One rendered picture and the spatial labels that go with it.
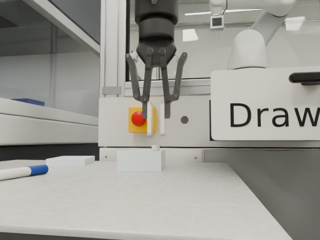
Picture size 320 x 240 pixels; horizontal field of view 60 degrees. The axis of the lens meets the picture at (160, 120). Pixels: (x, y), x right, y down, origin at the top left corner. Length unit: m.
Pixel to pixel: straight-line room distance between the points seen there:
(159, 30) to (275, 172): 0.47
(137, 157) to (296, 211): 0.47
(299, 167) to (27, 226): 0.70
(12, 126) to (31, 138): 0.11
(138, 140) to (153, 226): 0.61
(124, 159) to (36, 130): 0.68
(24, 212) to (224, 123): 0.30
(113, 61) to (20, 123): 0.42
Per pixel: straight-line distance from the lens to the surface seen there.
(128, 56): 0.59
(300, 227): 0.84
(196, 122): 0.78
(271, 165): 0.79
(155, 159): 0.52
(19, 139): 1.09
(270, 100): 0.45
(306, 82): 0.44
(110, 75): 0.85
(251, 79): 0.45
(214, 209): 0.25
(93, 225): 0.21
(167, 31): 0.58
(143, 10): 0.59
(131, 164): 0.53
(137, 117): 0.73
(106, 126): 0.83
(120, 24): 0.89
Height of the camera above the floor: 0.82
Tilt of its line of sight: 4 degrees up
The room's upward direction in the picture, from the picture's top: straight up
